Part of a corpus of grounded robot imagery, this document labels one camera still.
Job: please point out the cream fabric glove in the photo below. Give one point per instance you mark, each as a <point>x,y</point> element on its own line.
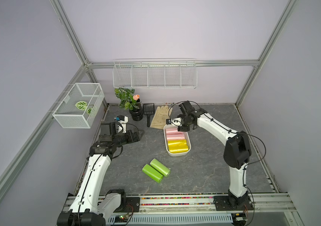
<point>161,115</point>

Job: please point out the green trash bag roll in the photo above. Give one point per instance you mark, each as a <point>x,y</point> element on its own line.
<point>161,168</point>
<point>152,173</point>

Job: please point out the front aluminium rail base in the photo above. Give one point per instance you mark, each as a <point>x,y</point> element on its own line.
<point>185,209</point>

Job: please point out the black slotted plastic scoop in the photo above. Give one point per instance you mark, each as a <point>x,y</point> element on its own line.
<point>148,110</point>

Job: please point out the yellow trash bag roll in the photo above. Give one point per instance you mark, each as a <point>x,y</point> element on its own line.
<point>178,149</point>
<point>182,142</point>

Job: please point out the green artificial plant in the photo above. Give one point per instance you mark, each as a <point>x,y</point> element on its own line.
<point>128,99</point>

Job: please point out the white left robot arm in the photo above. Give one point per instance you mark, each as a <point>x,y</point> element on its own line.
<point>92,180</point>

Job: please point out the white wire wall shelf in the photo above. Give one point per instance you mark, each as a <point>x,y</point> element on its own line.
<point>167,73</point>

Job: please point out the pink trash bag roll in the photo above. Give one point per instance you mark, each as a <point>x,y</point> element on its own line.
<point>170,137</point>
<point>173,131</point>

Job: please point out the white wire cube basket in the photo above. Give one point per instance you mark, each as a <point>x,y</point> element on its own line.
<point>69,117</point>

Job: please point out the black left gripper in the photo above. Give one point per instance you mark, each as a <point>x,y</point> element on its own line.
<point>136,137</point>

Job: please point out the green leaf in basket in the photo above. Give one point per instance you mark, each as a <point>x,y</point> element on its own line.
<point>81,105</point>

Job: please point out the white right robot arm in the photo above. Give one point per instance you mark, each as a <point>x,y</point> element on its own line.
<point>236,154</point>

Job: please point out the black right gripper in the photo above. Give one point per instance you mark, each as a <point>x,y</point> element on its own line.
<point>183,127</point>

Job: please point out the white plastic storage box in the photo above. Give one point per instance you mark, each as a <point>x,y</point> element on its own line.
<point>166,142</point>

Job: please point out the black ceramic plant pot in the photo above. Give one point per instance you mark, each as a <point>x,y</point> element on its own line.
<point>137,111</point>

